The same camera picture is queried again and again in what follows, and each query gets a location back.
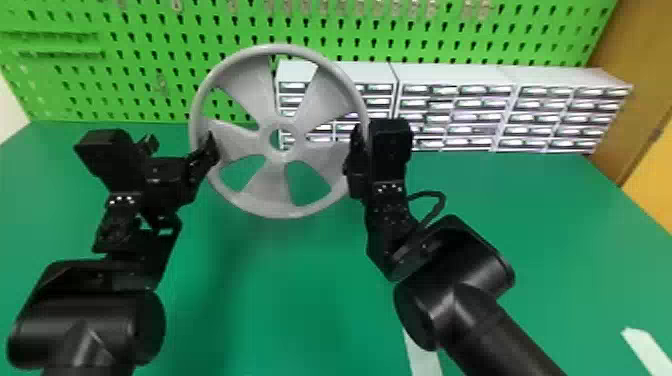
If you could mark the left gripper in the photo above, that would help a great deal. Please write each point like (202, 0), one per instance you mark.
(165, 181)

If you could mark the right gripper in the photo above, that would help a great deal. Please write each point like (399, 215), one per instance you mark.
(360, 185)

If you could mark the grey wheel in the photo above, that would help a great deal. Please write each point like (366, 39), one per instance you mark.
(246, 84)

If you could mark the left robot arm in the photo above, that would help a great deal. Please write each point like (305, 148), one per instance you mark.
(89, 315)

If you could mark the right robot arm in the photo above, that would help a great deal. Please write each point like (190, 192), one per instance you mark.
(462, 304)

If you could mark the white drawer cabinet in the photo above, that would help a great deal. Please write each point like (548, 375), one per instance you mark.
(367, 92)
(562, 113)
(456, 110)

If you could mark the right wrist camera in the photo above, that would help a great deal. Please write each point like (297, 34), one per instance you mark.
(389, 149)

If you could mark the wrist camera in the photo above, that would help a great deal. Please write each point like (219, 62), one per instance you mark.
(107, 155)
(389, 149)

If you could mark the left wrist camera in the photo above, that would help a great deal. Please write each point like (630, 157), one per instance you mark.
(107, 155)

